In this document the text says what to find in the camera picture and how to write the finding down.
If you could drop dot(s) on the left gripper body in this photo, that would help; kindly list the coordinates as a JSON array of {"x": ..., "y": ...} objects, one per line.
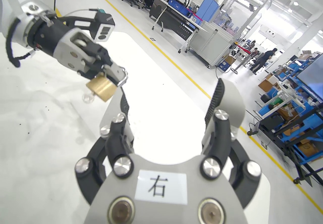
[{"x": 63, "y": 45}]

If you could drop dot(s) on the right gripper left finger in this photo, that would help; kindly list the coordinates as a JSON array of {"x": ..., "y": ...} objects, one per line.
[{"x": 118, "y": 139}]

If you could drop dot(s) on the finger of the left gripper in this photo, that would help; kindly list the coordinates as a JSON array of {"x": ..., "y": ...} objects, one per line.
[
  {"x": 99, "y": 53},
  {"x": 94, "y": 69}
]

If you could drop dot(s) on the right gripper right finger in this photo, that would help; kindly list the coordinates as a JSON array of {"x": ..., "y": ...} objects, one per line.
[{"x": 222, "y": 131}]

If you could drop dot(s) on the brass padlock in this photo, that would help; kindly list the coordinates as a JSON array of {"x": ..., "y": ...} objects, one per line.
[{"x": 101, "y": 87}]

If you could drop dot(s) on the cardboard box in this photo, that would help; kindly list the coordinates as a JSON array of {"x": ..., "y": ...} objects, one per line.
[{"x": 266, "y": 82}]

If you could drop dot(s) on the blue storage rack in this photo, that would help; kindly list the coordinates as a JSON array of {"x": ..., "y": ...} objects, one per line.
[{"x": 292, "y": 121}]

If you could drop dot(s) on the black desk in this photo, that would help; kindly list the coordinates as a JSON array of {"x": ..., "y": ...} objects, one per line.
[{"x": 171, "y": 16}]

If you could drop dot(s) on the person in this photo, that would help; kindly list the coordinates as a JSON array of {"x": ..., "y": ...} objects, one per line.
[
  {"x": 253, "y": 55},
  {"x": 265, "y": 60}
]

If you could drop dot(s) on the white metal cabinet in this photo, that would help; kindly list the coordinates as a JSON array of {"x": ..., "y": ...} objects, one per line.
[{"x": 212, "y": 43}]

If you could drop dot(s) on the blue plastic crate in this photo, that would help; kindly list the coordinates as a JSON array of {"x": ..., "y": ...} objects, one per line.
[{"x": 178, "y": 4}]

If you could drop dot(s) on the dark flat screen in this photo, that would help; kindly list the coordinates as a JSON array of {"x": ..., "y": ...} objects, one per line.
[{"x": 313, "y": 76}]

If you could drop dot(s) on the blue partition panel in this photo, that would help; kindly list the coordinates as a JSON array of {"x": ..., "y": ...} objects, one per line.
[{"x": 207, "y": 9}]

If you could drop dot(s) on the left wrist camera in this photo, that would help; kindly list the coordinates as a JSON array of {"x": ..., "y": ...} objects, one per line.
[{"x": 103, "y": 25}]

